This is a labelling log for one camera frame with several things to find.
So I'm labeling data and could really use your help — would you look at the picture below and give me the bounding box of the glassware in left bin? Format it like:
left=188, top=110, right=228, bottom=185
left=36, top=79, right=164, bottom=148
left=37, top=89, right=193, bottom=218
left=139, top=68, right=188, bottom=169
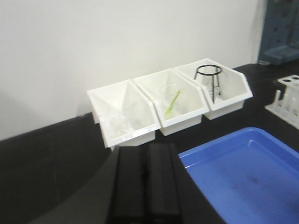
left=109, top=103, right=141, bottom=136

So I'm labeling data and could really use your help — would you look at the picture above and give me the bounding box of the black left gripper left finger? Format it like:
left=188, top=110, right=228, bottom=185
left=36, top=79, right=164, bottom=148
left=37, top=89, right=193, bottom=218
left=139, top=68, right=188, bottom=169
left=110, top=147, right=146, bottom=224

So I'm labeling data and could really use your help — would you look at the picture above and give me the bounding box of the white test tube rack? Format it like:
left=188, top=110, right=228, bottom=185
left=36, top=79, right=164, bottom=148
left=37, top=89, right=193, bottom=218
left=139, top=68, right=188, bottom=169
left=265, top=74, right=299, bottom=129

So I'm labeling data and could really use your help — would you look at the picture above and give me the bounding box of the white storage bin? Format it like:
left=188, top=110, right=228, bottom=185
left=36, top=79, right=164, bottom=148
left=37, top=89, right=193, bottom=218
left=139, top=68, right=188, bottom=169
left=87, top=80, right=161, bottom=149
left=133, top=69, right=209, bottom=136
left=174, top=58, right=253, bottom=120

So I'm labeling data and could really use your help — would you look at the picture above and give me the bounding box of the black wire tripod stand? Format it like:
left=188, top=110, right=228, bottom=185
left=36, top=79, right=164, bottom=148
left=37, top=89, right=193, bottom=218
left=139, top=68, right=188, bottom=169
left=193, top=64, right=222, bottom=103

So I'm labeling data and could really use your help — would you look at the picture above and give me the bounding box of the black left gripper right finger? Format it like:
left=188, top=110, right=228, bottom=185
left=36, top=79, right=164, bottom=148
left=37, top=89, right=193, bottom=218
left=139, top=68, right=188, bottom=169
left=147, top=144, right=210, bottom=224

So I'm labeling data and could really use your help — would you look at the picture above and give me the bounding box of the left white storage bin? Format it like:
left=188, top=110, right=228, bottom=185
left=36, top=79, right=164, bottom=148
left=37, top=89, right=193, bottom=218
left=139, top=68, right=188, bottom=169
left=87, top=80, right=161, bottom=149

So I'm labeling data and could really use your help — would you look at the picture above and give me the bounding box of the blue plastic tray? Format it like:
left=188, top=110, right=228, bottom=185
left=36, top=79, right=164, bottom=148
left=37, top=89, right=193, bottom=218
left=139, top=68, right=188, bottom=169
left=179, top=127, right=299, bottom=224

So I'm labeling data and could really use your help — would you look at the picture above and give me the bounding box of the glass flask under tripod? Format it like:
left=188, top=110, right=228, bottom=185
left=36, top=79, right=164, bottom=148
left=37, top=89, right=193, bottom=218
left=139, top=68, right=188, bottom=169
left=202, top=75, right=221, bottom=100

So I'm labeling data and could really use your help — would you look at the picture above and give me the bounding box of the grey-blue pegboard drying rack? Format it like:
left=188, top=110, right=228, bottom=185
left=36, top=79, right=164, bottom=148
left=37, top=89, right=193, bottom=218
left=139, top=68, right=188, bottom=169
left=258, top=0, right=299, bottom=65

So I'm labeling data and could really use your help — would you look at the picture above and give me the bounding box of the right white storage bin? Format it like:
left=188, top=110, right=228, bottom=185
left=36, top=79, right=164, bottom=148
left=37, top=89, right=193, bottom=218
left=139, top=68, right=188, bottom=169
left=174, top=58, right=253, bottom=120

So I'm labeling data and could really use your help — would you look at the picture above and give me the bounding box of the yellow plastic spatula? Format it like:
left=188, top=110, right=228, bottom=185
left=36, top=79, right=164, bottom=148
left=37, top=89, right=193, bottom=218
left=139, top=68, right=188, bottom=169
left=165, top=92, right=180, bottom=115

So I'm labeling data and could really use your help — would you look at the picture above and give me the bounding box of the glass beaker in middle bin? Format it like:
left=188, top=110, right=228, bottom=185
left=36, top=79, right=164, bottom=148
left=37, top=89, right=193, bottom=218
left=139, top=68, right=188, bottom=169
left=159, top=84, right=187, bottom=119

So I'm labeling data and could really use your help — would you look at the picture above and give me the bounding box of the green plastic spatula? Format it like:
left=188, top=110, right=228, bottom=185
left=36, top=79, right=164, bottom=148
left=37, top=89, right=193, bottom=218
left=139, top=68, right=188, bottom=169
left=168, top=90, right=181, bottom=111

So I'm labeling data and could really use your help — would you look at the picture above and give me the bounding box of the middle white storage bin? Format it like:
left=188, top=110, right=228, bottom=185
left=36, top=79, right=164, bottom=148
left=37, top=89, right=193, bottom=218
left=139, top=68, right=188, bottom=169
left=133, top=69, right=209, bottom=136

